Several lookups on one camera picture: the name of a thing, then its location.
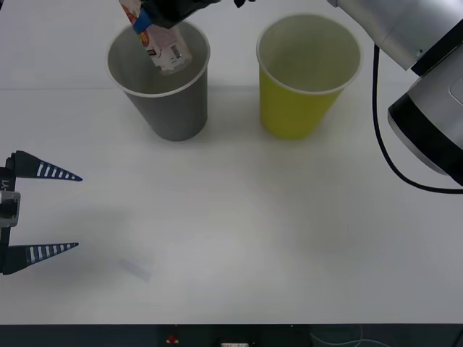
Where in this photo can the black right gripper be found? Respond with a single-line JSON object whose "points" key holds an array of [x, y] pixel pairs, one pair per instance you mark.
{"points": [[173, 11]]}

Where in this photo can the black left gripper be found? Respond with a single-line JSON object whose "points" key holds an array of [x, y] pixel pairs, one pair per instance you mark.
{"points": [[8, 177]]}

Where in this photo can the pink and white labelled bottle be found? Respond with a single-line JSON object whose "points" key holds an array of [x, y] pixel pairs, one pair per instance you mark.
{"points": [[170, 50]]}

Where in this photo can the silver-grey right robot arm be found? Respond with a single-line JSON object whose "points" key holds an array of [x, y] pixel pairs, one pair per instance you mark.
{"points": [[427, 119]]}

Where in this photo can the grey plastic waste bin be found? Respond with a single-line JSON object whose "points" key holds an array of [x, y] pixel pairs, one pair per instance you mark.
{"points": [[173, 108]]}

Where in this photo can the yellow-green plastic waste bin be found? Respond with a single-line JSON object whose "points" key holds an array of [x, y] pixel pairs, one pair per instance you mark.
{"points": [[289, 108]]}

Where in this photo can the red button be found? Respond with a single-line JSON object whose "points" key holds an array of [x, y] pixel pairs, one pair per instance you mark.
{"points": [[173, 339]]}

